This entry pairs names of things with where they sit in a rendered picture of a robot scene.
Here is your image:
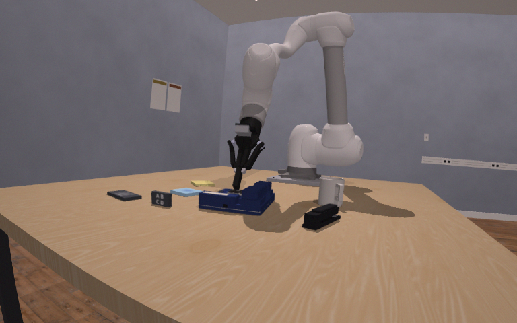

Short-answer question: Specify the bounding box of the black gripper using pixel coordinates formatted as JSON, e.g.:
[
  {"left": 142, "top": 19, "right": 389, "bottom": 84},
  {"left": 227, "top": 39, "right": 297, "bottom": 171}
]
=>
[{"left": 228, "top": 117, "right": 265, "bottom": 190}]

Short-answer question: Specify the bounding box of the yellow sticky note pad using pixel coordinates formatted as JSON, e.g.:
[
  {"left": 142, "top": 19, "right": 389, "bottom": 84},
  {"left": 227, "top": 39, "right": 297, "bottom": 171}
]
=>
[{"left": 191, "top": 180, "right": 215, "bottom": 186}]

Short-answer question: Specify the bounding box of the dark blue telephone handset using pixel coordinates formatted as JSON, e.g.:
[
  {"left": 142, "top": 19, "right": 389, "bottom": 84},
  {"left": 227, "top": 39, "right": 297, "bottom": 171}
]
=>
[{"left": 242, "top": 181, "right": 272, "bottom": 200}]

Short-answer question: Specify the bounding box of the grey calculator keypad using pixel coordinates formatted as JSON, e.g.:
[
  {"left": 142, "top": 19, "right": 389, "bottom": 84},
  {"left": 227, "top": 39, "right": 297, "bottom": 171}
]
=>
[{"left": 107, "top": 190, "right": 142, "bottom": 201}]

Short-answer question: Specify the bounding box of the light blue note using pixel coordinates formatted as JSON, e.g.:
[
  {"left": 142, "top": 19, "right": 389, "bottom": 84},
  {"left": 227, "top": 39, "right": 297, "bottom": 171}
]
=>
[{"left": 170, "top": 188, "right": 202, "bottom": 197}]

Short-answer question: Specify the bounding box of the blue desk phone body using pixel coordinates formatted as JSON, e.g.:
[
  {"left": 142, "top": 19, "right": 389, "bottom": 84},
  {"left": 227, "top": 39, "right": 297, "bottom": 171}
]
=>
[{"left": 199, "top": 188, "right": 275, "bottom": 215}]

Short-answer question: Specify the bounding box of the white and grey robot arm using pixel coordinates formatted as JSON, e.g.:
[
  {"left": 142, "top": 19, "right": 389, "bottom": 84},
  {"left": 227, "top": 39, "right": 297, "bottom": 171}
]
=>
[{"left": 239, "top": 12, "right": 364, "bottom": 180}]

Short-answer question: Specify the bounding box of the white mug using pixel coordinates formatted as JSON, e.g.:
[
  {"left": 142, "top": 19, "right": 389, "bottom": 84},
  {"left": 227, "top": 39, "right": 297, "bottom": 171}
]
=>
[{"left": 318, "top": 177, "right": 345, "bottom": 207}]

